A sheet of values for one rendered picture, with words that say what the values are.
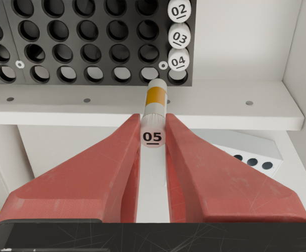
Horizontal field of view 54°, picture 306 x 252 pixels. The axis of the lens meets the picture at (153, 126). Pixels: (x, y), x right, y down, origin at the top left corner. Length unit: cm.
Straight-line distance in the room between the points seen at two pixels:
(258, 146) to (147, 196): 19
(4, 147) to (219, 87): 31
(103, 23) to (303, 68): 14
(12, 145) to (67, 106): 25
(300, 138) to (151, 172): 25
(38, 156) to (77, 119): 24
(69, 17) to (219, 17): 12
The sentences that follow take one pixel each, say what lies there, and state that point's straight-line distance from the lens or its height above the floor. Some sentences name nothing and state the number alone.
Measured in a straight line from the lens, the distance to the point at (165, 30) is 19.
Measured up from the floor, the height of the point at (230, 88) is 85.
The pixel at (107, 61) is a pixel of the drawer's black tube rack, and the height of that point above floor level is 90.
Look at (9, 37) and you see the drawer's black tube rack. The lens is 21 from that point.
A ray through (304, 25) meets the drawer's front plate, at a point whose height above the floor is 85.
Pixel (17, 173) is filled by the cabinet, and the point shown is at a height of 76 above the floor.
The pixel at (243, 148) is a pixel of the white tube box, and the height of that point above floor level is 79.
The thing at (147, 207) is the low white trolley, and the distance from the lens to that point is 49.
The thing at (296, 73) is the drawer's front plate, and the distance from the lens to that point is 26.
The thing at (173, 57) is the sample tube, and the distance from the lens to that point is 18.
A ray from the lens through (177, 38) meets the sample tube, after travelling 17.
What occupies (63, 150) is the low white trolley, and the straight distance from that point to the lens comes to 44.
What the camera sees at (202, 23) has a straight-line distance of 25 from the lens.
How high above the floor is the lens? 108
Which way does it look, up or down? 55 degrees down
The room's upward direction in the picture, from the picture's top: 173 degrees counter-clockwise
